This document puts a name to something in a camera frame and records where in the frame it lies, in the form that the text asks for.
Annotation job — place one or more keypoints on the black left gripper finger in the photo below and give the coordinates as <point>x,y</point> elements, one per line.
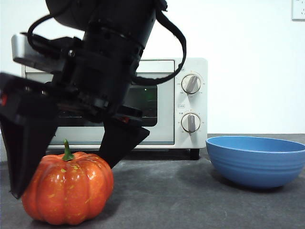
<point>121,145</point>
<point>23,148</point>

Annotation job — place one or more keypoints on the orange pumpkin with green stem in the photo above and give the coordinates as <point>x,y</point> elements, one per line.
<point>71,190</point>

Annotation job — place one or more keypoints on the blue ribbed bowl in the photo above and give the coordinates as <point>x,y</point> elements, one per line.
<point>255,167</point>

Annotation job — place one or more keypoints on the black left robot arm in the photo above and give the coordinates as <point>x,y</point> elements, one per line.
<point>114,47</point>

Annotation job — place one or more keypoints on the cream timer knob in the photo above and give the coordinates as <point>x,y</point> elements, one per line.
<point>190,122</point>

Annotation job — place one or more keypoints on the cream Toshiba toaster oven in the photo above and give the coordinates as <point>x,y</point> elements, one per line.
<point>202,105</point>

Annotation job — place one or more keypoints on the cream temperature knob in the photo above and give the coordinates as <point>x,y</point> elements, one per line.
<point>190,84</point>

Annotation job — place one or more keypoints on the white wall socket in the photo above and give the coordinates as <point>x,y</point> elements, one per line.
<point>299,12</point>

